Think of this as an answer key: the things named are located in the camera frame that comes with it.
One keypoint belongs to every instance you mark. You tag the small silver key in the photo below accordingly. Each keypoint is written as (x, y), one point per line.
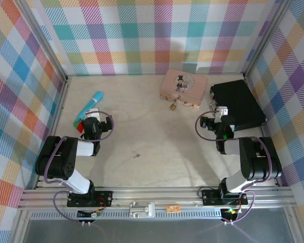
(136, 155)

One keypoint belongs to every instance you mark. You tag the small brass padlock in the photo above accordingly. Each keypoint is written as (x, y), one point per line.
(172, 106)

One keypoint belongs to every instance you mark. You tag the pink cartoon wedding box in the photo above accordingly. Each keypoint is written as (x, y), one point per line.
(185, 83)

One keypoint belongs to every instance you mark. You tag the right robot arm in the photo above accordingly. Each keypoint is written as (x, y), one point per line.
(256, 162)

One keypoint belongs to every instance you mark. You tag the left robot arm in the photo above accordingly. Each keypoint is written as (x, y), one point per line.
(60, 162)

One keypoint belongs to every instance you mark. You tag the red green toy block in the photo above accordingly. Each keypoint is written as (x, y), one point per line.
(78, 126)

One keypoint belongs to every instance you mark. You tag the light blue tube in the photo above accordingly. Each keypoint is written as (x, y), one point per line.
(92, 102)

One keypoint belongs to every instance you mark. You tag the black hard case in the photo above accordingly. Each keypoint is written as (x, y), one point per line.
(240, 101)

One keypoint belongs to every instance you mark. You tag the small black connector board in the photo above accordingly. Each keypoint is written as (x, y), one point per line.
(90, 213)
(230, 212)

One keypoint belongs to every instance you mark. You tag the perforated metal strip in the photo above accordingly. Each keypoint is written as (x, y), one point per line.
(192, 214)

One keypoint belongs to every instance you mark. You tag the small orange label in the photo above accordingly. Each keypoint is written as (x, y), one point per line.
(173, 209)

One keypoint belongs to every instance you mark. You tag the grey metal panel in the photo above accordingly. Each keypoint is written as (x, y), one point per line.
(154, 230)

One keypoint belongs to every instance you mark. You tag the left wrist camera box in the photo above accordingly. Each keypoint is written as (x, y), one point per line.
(93, 113)

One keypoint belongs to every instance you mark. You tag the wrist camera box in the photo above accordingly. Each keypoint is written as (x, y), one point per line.
(93, 113)
(222, 111)

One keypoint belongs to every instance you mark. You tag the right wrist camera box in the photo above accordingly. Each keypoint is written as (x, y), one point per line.
(222, 111)

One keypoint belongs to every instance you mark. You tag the left aluminium side rail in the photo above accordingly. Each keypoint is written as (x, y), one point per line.
(56, 126)

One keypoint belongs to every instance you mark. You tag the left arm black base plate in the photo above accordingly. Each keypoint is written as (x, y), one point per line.
(104, 197)

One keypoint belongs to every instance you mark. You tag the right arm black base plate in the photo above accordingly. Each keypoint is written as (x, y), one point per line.
(210, 197)

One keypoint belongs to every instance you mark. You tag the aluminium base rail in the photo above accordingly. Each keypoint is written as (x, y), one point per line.
(154, 195)

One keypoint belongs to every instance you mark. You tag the right aluminium corner post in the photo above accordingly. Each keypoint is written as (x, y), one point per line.
(264, 40)

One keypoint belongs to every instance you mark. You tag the aluminium corner post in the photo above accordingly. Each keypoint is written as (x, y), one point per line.
(264, 40)
(44, 38)

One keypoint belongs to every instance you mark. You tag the silver latch bracket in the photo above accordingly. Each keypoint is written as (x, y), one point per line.
(142, 209)

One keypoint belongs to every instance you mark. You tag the left aluminium corner post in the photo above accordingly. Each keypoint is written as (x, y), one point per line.
(44, 38)

